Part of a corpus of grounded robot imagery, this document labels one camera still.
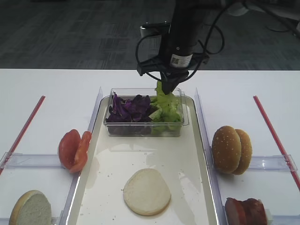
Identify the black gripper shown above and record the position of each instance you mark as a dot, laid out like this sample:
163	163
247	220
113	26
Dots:
175	57

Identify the green lettuce leaf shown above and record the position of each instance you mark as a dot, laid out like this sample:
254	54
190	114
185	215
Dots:
163	100

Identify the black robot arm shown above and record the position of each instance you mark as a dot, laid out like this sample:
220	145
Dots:
190	12

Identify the green lettuce pile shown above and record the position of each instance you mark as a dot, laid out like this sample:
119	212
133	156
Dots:
162	116

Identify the front meat patty slice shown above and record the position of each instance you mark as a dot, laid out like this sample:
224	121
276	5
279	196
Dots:
235	212

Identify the purple cabbage leaves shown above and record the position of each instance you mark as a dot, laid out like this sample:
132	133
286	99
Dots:
131	110

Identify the clear plastic food container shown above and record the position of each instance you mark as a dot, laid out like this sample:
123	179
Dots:
142	128

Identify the front sesame bun top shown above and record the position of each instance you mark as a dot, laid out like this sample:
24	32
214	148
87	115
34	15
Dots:
226	149

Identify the sesame bun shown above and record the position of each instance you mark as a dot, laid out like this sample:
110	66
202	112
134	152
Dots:
246	152
226	149

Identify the right red strip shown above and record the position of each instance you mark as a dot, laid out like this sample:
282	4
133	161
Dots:
278	142

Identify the red strip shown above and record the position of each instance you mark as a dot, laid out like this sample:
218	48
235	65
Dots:
23	131
278	142

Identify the rear sesame bun top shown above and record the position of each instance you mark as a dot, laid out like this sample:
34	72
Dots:
246	152

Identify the bottom bun slice on tray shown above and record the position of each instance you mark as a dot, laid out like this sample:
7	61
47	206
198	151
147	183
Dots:
146	192

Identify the clear holder upper right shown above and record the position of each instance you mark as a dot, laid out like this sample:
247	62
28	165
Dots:
275	163

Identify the clear holder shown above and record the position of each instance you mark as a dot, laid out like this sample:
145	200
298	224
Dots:
56	220
20	160
275	163
283	220

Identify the cream metal tray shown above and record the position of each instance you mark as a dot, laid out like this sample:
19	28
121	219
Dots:
113	160

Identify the left red strip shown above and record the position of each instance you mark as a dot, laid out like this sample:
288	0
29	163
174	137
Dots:
23	131

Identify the clear holder upper left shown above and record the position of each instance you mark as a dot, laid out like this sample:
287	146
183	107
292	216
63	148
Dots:
20	160

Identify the clear holder lower left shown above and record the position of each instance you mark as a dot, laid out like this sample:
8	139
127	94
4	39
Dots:
56	220

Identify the clear holder lower right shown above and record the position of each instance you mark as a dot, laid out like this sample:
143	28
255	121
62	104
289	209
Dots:
283	220

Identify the upright bun half left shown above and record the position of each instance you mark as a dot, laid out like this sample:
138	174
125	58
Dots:
32	208

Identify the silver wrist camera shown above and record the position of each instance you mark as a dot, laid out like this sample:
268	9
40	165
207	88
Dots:
152	29

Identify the right long clear rail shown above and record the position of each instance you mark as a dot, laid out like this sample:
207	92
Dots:
212	174

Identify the long clear rail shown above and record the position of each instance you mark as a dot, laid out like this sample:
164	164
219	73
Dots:
65	213
212	174

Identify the left long clear rail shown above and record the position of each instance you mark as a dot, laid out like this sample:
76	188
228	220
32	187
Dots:
65	213

